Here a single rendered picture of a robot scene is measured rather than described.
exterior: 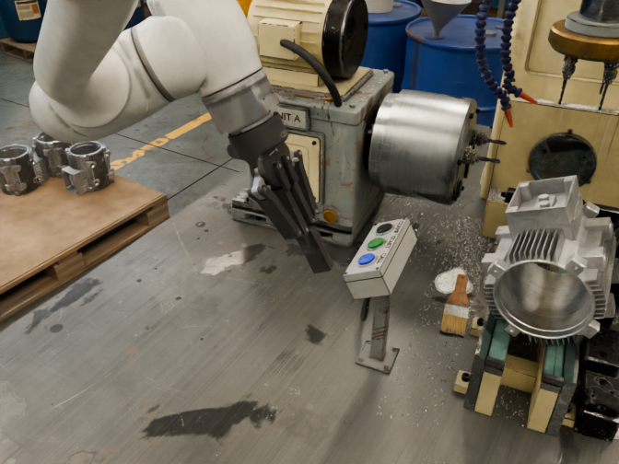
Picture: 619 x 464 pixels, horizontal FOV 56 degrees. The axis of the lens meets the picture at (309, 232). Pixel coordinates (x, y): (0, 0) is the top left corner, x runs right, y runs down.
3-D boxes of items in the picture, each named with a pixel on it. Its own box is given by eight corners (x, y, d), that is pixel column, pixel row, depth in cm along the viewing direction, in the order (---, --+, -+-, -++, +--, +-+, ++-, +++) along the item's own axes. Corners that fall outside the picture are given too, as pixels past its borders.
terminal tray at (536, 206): (525, 215, 112) (517, 182, 109) (585, 210, 106) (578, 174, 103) (511, 248, 103) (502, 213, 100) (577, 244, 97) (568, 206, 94)
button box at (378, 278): (383, 246, 111) (373, 222, 109) (418, 239, 107) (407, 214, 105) (353, 300, 97) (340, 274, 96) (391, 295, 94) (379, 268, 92)
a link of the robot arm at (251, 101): (274, 61, 77) (294, 102, 79) (224, 83, 81) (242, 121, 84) (241, 82, 70) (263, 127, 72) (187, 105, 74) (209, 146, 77)
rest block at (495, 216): (484, 224, 154) (491, 184, 147) (510, 230, 151) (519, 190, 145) (479, 236, 149) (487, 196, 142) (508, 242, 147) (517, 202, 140)
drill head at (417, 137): (348, 155, 162) (352, 65, 148) (482, 179, 150) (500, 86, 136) (313, 197, 143) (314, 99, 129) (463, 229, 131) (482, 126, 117)
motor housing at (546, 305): (519, 283, 120) (499, 202, 113) (624, 280, 109) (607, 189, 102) (497, 344, 105) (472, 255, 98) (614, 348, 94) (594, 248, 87)
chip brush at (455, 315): (451, 274, 136) (452, 272, 136) (473, 279, 135) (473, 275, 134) (438, 333, 120) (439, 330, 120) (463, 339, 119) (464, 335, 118)
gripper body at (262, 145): (258, 126, 72) (290, 191, 75) (287, 103, 79) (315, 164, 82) (214, 142, 76) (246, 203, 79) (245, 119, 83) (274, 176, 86)
